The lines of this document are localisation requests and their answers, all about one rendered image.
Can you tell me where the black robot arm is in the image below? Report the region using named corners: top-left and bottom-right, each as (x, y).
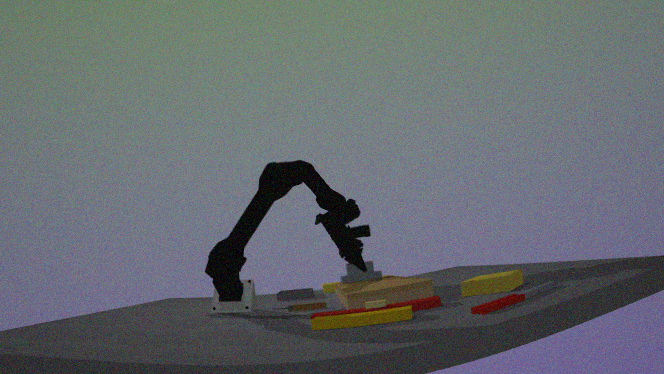
top-left (205, 160), bottom-right (360, 302)

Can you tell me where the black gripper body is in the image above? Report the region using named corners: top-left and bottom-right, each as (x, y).
top-left (329, 225), bottom-right (364, 258)

